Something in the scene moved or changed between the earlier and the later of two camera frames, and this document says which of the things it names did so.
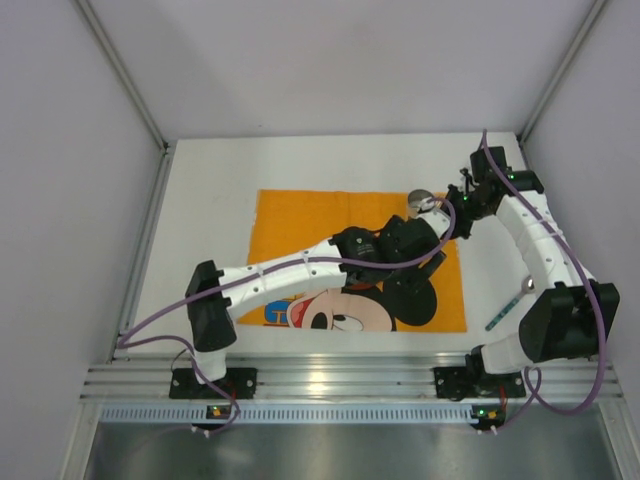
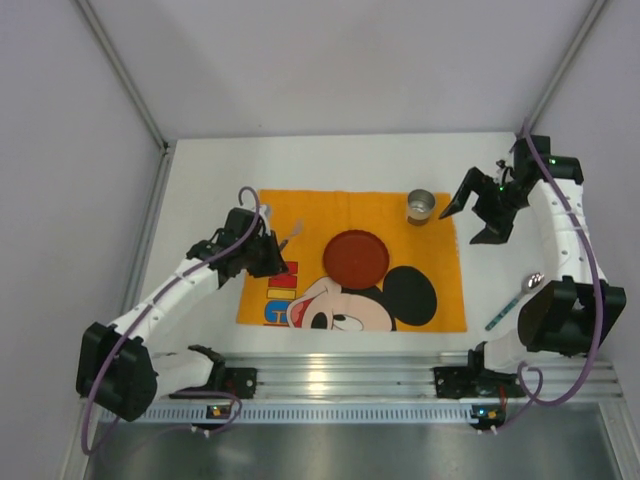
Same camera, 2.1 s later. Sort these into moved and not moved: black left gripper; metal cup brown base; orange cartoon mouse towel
Moved: black left gripper
Not moved: orange cartoon mouse towel; metal cup brown base
